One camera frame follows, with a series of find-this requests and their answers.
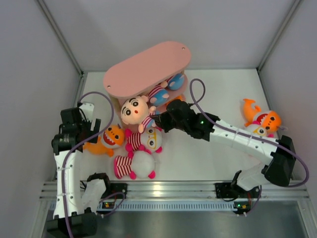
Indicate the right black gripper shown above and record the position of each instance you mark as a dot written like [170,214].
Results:
[161,121]

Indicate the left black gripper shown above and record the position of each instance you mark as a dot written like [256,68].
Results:
[91,133]

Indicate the boy doll plush large head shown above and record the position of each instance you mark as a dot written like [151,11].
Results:
[136,111]

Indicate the white glasses plush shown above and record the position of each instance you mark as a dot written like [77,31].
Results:
[256,128]

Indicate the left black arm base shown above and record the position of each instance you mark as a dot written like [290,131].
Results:
[110,188]

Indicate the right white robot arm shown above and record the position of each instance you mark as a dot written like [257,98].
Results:
[276,156]

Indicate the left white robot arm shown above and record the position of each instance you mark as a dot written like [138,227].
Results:
[75,213]

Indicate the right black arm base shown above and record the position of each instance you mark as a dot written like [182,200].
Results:
[230,191]

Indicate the boy doll plush shelf right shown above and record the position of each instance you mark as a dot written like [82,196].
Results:
[175,82]

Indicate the pink three-tier shelf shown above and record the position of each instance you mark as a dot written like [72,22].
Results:
[137,75]

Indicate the white glasses plush face up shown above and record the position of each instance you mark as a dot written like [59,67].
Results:
[150,140]

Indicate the white plush face down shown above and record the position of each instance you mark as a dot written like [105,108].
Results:
[136,165]

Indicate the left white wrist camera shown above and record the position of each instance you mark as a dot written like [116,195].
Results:
[86,110]

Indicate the aluminium front rail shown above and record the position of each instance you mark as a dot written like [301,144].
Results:
[146,189]

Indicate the white slotted cable duct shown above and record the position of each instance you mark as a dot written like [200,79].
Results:
[129,205]

